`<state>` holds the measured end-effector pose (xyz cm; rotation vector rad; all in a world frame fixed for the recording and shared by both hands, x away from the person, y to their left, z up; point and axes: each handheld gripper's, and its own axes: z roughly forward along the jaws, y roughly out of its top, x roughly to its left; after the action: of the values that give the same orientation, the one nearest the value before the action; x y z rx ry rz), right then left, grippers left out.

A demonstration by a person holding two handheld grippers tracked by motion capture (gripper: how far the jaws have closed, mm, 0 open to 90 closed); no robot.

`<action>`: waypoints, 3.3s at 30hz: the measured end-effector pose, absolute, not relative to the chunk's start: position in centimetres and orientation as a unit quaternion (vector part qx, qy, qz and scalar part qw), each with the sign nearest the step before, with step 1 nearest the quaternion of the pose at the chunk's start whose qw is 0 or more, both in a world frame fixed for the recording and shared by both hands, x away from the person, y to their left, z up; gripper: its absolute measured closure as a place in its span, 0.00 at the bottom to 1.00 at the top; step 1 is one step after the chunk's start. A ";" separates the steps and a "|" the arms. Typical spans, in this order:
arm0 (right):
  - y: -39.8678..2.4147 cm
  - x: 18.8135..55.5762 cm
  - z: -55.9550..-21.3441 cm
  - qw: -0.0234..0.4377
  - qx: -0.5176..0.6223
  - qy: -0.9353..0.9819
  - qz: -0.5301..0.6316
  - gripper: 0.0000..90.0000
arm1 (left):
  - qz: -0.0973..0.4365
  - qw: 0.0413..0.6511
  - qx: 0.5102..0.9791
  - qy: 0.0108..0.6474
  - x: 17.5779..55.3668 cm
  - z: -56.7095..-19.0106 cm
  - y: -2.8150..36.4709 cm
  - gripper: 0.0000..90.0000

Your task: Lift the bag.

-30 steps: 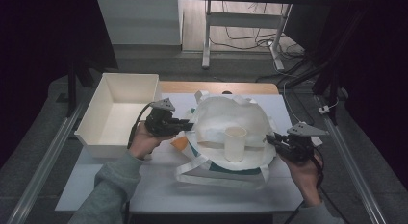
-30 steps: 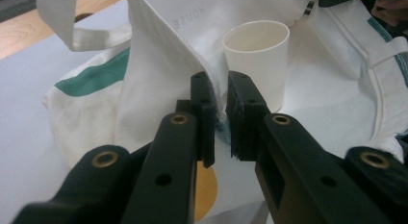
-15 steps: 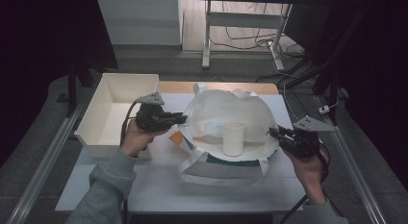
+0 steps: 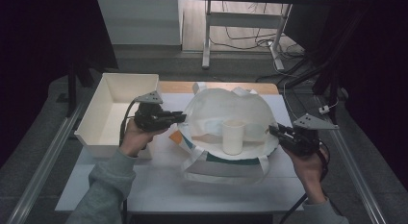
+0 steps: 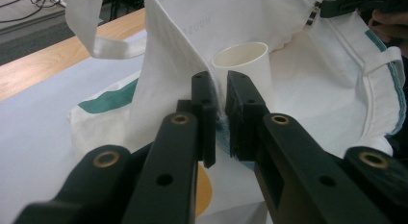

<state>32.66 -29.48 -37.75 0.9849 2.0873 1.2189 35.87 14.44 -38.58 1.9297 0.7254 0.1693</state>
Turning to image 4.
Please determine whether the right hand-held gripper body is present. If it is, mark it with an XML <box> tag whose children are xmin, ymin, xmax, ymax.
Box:
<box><xmin>281</xmin><ymin>112</ymin><xmax>340</xmax><ymax>157</ymax></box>

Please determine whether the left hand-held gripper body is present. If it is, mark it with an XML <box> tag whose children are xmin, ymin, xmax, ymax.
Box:
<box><xmin>132</xmin><ymin>90</ymin><xmax>168</xmax><ymax>133</ymax></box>

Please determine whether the white plastic bin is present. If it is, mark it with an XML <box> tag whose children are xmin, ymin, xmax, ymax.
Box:
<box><xmin>74</xmin><ymin>72</ymin><xmax>164</xmax><ymax>160</ymax></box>

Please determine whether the white cup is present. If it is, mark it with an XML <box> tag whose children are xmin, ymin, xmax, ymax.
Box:
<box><xmin>220</xmin><ymin>118</ymin><xmax>247</xmax><ymax>157</ymax></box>

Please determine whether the white tote bag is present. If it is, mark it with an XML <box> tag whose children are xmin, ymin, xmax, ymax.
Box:
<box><xmin>168</xmin><ymin>81</ymin><xmax>280</xmax><ymax>187</ymax></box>

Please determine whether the person's left hand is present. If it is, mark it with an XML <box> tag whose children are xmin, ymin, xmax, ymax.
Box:
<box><xmin>118</xmin><ymin>118</ymin><xmax>168</xmax><ymax>158</ymax></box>

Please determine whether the person's right hand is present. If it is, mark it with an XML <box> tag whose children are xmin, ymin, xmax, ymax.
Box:
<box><xmin>283</xmin><ymin>146</ymin><xmax>329</xmax><ymax>206</ymax></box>

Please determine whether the black stand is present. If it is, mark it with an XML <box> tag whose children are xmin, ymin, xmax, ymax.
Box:
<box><xmin>64</xmin><ymin>52</ymin><xmax>94</xmax><ymax>118</ymax></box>
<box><xmin>284</xmin><ymin>7</ymin><xmax>371</xmax><ymax>126</ymax></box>

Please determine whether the white cabinet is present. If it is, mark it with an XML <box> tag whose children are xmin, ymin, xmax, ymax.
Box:
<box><xmin>96</xmin><ymin>0</ymin><xmax>184</xmax><ymax>46</ymax></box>

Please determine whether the white power strip cable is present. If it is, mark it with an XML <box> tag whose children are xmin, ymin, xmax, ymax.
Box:
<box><xmin>272</xmin><ymin>59</ymin><xmax>304</xmax><ymax>122</ymax></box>

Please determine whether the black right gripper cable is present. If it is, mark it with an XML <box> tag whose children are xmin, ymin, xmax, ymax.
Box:
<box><xmin>278</xmin><ymin>138</ymin><xmax>331</xmax><ymax>224</ymax></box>

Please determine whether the aluminium rail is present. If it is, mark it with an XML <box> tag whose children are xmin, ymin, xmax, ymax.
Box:
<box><xmin>5</xmin><ymin>100</ymin><xmax>89</xmax><ymax>224</ymax></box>
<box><xmin>315</xmin><ymin>94</ymin><xmax>390</xmax><ymax>224</ymax></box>

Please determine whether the tangle of black floor cables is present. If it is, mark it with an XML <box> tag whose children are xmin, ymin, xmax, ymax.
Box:
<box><xmin>210</xmin><ymin>2</ymin><xmax>306</xmax><ymax>60</ymax></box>

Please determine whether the white desk frame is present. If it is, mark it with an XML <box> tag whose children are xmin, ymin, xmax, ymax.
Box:
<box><xmin>95</xmin><ymin>0</ymin><xmax>331</xmax><ymax>71</ymax></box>

